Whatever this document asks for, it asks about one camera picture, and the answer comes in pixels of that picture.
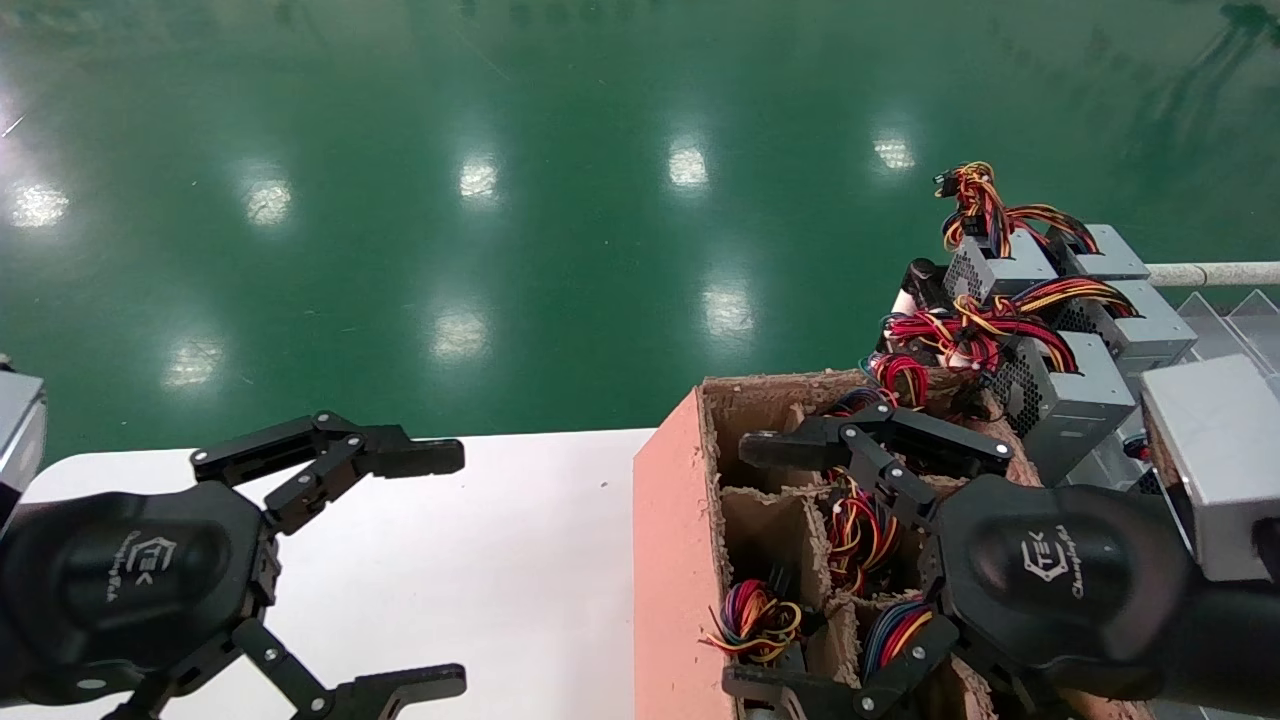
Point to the clear acrylic stepped rack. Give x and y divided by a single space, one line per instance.
1235 330

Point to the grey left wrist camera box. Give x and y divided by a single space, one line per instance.
20 430

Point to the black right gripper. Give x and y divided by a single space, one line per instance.
1050 580

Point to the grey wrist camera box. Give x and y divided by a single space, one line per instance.
1220 450
20 430

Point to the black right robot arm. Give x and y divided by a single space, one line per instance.
1230 640

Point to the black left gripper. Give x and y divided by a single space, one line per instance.
130 580

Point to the black and white post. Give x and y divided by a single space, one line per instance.
920 280

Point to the brown cardboard divider box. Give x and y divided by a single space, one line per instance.
670 560

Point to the white pipe rail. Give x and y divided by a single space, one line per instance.
1220 274

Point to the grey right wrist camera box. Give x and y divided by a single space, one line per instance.
1220 450

